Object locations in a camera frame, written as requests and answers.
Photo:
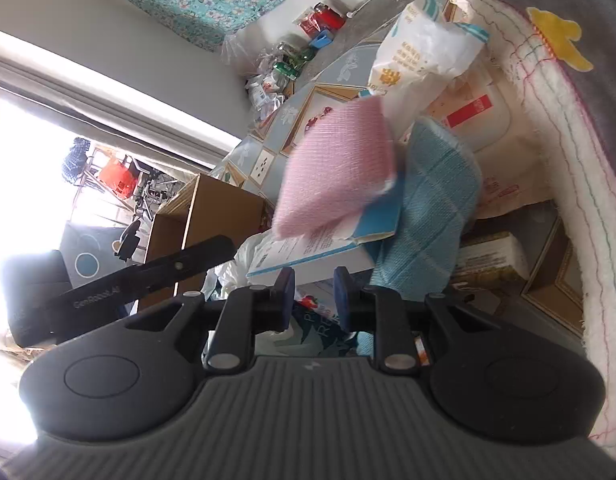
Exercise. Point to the black seat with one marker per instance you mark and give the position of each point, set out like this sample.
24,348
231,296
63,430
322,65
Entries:
128,240

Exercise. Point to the pink mesh sponge pad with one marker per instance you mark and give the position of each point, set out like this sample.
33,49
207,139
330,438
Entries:
333,170

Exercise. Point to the clear plastic bag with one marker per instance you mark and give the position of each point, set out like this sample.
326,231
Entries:
243,55

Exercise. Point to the blue checked towel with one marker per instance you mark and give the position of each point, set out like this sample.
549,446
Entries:
433,200

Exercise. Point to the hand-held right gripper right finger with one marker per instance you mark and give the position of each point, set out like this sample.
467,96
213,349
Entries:
344,300

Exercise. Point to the wet wipes pack red label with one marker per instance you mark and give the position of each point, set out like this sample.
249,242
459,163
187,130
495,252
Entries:
488,110

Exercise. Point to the red plastic bag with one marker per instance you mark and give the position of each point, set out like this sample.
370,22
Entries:
117,176

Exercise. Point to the yellowish tissue pack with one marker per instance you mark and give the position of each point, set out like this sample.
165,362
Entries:
493,257

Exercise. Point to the dark blue hanging garment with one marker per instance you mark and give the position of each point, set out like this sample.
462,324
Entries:
76,160

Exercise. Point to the white quilt with yellow patch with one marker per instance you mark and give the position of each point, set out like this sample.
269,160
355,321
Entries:
553,150

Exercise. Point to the brown cardboard box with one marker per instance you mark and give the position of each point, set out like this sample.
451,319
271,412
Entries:
208,210

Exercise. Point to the white and blue box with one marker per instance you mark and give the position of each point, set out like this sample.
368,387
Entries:
328,255

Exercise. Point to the wheelchair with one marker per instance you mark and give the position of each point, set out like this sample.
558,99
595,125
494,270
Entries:
155,187

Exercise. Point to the white packet with orange print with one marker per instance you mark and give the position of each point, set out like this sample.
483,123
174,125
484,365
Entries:
423,55

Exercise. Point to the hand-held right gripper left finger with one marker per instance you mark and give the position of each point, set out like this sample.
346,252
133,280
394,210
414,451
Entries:
285,300

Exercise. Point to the white plastic bag teal print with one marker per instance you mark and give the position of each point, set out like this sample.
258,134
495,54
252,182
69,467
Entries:
308,330

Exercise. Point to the blue bedding with circles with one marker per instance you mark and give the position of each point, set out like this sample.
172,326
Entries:
88,262

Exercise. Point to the red packet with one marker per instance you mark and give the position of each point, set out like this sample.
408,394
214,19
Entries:
309,24

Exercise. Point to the teal floral cloth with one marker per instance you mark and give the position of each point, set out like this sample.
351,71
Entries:
188,0

